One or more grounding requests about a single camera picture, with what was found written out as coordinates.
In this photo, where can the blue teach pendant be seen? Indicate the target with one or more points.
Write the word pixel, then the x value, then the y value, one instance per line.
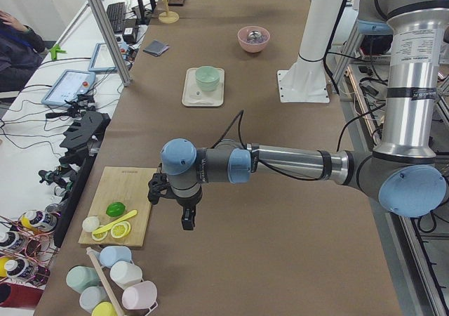
pixel 68 86
pixel 101 60

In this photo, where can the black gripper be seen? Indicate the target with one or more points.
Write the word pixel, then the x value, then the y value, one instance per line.
pixel 186 203

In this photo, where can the wooden cutting board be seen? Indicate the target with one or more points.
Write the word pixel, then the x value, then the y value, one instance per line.
pixel 128 185

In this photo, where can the white garlic bulb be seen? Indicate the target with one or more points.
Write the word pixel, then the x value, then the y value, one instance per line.
pixel 90 224

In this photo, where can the grey mug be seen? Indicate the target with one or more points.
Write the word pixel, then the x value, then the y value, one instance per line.
pixel 91 297

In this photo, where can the green bowl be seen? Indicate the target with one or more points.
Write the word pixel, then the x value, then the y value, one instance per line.
pixel 207 85
pixel 207 74

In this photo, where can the seated person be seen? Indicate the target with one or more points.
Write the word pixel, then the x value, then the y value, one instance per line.
pixel 21 49

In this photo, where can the beige rabbit serving tray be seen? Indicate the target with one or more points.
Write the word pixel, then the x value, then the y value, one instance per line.
pixel 193 96

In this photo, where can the wooden mug tree stand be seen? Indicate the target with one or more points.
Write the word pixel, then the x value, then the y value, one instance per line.
pixel 167 16

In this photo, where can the yellow mug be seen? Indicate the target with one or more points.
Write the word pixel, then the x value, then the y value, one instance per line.
pixel 104 309

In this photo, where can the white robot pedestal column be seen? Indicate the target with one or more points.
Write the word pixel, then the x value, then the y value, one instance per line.
pixel 305 81

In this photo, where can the white mug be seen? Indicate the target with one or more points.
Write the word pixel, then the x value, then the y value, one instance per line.
pixel 125 274

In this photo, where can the pink mug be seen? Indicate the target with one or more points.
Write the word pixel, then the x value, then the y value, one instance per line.
pixel 139 295

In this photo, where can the lemon slice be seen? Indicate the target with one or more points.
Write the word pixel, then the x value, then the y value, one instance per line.
pixel 120 230
pixel 98 237

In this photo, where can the metal ice scoop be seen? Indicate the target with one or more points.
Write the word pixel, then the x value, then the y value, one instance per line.
pixel 256 37

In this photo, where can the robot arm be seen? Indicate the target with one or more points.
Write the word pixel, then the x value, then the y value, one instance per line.
pixel 400 173

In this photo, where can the yellow plastic knife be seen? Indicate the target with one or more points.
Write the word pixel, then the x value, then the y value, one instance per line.
pixel 109 226

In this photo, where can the green lime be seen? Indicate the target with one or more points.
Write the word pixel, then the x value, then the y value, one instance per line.
pixel 115 209

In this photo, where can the pink bowl with ice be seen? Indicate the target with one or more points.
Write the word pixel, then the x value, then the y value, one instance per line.
pixel 252 48

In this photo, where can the black keyboard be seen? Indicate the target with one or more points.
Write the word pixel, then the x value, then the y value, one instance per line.
pixel 116 14

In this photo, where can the folded grey cloth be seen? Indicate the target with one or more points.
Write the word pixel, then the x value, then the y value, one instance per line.
pixel 156 48

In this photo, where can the green mug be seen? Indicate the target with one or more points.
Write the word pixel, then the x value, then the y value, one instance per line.
pixel 80 278

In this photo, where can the blue mug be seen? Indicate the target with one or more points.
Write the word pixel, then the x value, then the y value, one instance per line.
pixel 113 254

